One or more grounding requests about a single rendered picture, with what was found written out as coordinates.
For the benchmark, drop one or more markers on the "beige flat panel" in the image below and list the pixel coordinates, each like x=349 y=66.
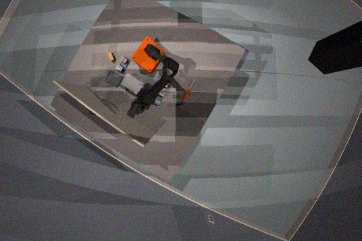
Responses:
x=109 y=113

